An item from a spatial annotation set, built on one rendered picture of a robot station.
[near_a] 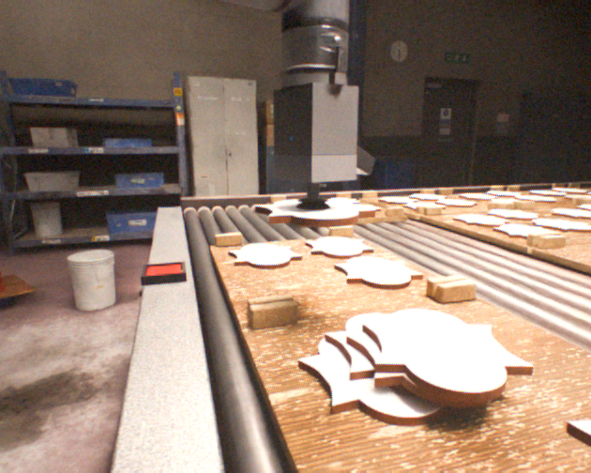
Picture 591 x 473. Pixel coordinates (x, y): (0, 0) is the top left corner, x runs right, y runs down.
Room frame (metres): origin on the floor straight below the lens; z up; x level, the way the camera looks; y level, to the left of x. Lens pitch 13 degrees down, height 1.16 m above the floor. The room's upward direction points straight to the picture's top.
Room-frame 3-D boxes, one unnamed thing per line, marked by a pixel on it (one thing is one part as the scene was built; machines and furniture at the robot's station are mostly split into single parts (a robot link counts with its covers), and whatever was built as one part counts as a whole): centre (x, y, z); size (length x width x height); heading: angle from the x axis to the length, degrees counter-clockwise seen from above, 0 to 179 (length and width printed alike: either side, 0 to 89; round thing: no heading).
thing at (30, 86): (4.50, 2.65, 1.68); 0.56 x 0.38 x 0.20; 107
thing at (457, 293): (0.54, -0.23, 0.95); 0.06 x 0.02 x 0.03; 108
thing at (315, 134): (0.50, -0.04, 1.17); 0.12 x 0.09 x 0.16; 123
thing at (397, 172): (6.02, -1.40, 0.48); 0.64 x 0.54 x 0.97; 105
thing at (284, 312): (0.46, 0.03, 0.95); 0.06 x 0.02 x 0.03; 108
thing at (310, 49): (0.49, -0.02, 1.25); 0.08 x 0.08 x 0.05
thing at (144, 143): (4.71, 1.94, 1.14); 0.50 x 0.38 x 0.11; 118
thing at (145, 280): (0.71, 0.24, 0.92); 0.08 x 0.08 x 0.02; 17
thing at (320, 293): (0.71, -0.03, 0.93); 0.41 x 0.35 x 0.02; 17
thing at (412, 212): (1.49, -0.48, 0.94); 0.41 x 0.35 x 0.04; 16
